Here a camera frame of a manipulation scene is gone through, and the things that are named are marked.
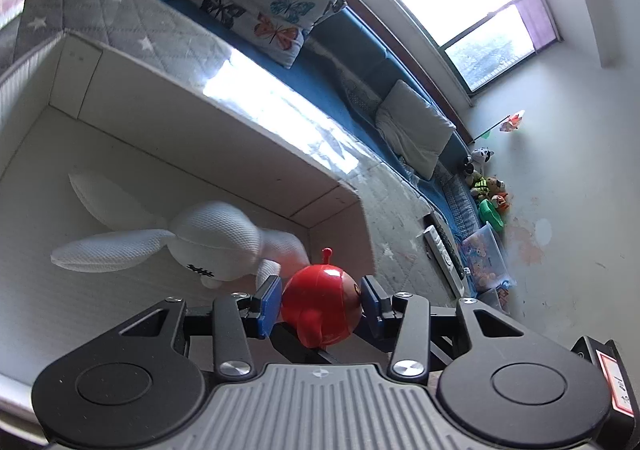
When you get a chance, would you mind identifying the small clear plastic container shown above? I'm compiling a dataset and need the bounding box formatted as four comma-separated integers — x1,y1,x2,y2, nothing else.
479,280,517,317

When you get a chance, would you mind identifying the red round toy figure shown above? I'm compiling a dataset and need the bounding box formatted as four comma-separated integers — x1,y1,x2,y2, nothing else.
280,247,364,350

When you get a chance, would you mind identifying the clear plastic toy container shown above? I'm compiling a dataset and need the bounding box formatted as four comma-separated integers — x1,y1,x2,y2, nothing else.
460,222,511,291

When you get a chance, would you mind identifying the blue sofa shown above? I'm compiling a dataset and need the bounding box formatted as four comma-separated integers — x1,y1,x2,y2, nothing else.
122,0,506,251

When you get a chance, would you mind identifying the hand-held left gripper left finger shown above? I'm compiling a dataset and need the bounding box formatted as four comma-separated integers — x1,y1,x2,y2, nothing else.
119,275,284,381

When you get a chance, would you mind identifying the grey cardboard box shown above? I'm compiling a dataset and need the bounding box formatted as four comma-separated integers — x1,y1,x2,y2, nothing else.
0,27,377,426

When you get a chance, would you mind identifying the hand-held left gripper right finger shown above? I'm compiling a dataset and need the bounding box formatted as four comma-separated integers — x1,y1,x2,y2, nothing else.
360,275,524,381

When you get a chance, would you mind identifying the green plastic basket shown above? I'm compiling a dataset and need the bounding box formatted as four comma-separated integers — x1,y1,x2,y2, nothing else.
477,200,506,231

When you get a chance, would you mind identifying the grey quilted desktop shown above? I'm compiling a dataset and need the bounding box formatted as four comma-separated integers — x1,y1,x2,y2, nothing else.
0,0,483,436

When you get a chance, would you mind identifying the black remote control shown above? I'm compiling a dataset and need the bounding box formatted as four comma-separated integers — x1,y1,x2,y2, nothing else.
430,211,467,275

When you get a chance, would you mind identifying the artificial flower on stem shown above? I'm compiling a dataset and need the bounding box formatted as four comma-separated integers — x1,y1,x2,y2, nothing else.
482,110,526,141

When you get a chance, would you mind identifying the black and white plush dog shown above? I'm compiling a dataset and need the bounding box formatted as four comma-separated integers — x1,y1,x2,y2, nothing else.
462,146,495,177

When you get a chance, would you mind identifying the brown plush toy green vest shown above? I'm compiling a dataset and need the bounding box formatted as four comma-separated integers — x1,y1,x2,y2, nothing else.
469,174,503,203

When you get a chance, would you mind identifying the grey cushion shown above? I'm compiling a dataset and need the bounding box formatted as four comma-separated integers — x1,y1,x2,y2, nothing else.
375,80,457,181

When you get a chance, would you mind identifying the white remote control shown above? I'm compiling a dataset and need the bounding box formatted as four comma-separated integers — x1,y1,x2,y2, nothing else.
423,225,464,301

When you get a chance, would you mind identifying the white plush rabbit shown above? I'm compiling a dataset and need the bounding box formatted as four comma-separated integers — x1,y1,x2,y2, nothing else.
50,171,311,291

